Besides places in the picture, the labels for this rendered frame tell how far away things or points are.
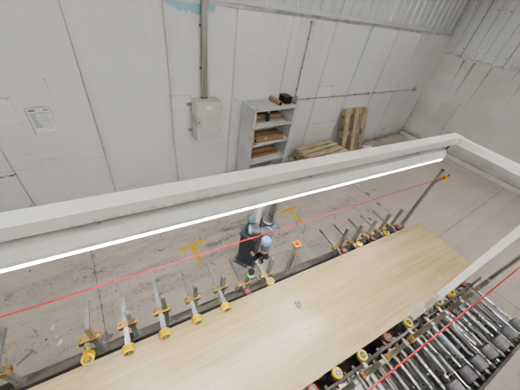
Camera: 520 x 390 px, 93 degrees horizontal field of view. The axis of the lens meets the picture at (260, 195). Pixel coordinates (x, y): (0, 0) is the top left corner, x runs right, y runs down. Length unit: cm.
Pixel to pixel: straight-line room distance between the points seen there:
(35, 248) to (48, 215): 11
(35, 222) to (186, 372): 159
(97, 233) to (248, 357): 162
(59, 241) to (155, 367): 147
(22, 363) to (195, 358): 192
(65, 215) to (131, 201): 18
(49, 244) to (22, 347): 279
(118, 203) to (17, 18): 295
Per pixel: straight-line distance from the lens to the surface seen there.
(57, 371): 268
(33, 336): 373
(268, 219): 299
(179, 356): 226
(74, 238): 98
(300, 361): 233
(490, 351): 339
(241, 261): 366
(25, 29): 370
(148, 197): 91
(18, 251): 102
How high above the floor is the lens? 305
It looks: 40 degrees down
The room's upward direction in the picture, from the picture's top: 11 degrees clockwise
